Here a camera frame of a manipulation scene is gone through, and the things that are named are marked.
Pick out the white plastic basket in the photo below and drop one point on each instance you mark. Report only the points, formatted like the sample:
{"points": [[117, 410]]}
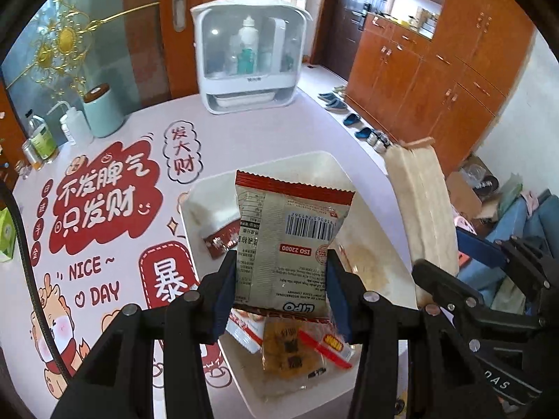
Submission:
{"points": [[205, 209]]}

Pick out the red trimmed white snack packet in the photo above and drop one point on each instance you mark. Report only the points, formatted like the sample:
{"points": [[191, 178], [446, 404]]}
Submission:
{"points": [[284, 235]]}

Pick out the white storage cabinet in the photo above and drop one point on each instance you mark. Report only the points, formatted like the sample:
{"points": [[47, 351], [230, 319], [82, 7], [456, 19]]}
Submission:
{"points": [[249, 100]]}

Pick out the mint green canister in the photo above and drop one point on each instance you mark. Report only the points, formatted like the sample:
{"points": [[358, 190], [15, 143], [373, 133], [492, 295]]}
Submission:
{"points": [[105, 113]]}

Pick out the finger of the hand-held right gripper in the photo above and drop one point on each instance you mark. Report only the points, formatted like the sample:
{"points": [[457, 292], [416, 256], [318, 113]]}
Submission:
{"points": [[480, 246], [445, 281]]}

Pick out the white squeeze bottle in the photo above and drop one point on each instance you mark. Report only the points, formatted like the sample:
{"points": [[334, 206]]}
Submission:
{"points": [[76, 128]]}

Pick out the blue cloth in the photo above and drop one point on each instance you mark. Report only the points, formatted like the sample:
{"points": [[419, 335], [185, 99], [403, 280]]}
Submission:
{"points": [[528, 227]]}

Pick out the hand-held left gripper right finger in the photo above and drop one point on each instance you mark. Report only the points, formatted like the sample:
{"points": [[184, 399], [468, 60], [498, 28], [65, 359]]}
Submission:
{"points": [[338, 297]]}

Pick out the orange cracker packet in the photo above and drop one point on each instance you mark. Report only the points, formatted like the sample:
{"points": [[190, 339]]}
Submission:
{"points": [[288, 349]]}

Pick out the cardboard box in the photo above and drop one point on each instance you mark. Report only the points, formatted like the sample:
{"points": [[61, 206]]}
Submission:
{"points": [[463, 196]]}

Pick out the glass bottle green label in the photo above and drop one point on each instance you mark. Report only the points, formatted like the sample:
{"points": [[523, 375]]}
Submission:
{"points": [[43, 142]]}

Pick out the row of shoes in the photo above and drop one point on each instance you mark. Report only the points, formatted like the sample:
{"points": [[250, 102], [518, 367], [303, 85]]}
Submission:
{"points": [[349, 118]]}

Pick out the green tissue box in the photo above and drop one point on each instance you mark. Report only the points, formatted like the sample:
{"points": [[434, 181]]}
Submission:
{"points": [[5, 235]]}

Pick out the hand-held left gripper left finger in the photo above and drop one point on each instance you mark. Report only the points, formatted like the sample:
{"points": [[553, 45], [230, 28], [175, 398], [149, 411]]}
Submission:
{"points": [[220, 297]]}

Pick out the small glass jar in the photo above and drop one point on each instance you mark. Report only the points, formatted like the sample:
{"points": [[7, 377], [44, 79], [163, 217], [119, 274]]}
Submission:
{"points": [[31, 155]]}

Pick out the glass sliding door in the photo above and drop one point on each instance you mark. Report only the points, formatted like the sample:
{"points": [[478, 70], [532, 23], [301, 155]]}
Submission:
{"points": [[109, 17]]}

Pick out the yellow red snack packet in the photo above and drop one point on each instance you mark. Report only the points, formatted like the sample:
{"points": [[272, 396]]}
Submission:
{"points": [[329, 347]]}

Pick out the white teal bottle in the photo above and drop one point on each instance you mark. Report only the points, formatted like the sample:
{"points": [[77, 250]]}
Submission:
{"points": [[247, 48]]}

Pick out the wooden wall cabinet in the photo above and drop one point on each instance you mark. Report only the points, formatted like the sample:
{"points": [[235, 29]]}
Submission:
{"points": [[436, 74]]}

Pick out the red brown snack packet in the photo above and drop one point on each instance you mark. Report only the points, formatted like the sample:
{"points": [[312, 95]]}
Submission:
{"points": [[220, 240]]}

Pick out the dark entrance door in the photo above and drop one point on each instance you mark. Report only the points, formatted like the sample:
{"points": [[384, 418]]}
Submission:
{"points": [[340, 17]]}

